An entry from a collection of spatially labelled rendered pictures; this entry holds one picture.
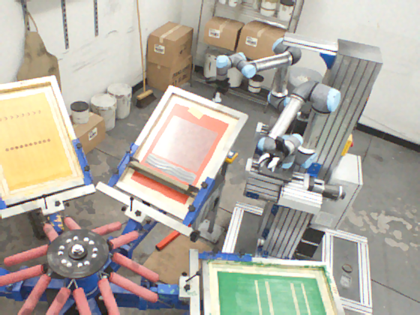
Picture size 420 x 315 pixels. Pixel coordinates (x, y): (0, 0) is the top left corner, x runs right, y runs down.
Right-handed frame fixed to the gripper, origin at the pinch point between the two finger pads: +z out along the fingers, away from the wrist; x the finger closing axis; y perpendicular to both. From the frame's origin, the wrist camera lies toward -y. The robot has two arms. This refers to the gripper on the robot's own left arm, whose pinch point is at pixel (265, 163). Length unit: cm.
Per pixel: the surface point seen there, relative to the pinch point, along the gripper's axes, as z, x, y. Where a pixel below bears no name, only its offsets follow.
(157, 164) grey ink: 1, 74, 33
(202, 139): -26, 59, 21
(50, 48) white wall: -61, 280, 15
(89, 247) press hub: 78, 48, 30
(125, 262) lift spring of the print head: 65, 36, 44
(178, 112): -31, 84, 11
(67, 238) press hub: 82, 59, 29
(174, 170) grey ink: -2, 62, 34
